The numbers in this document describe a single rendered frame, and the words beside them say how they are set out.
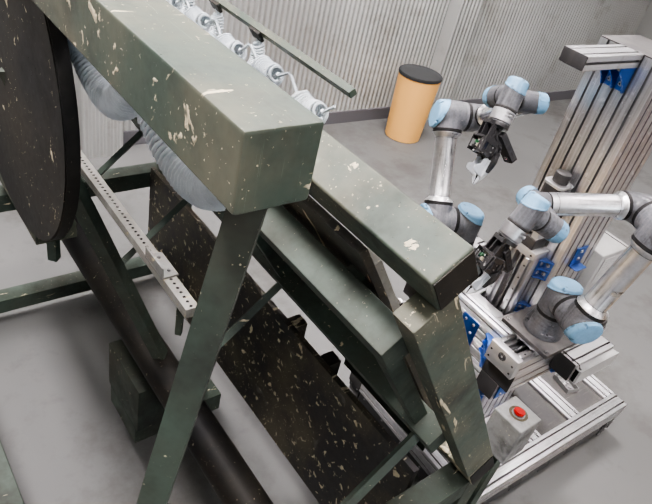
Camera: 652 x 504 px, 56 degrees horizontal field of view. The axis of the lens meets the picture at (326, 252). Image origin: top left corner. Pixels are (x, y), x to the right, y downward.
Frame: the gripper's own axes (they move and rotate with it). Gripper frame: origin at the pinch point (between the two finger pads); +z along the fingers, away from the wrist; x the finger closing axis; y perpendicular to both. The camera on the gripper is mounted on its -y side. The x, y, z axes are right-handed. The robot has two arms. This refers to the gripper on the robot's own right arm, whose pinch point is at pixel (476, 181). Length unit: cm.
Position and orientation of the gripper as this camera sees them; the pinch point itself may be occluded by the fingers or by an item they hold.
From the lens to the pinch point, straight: 212.9
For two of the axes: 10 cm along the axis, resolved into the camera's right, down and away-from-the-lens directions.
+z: -4.1, 9.1, 1.1
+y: -8.1, -3.1, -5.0
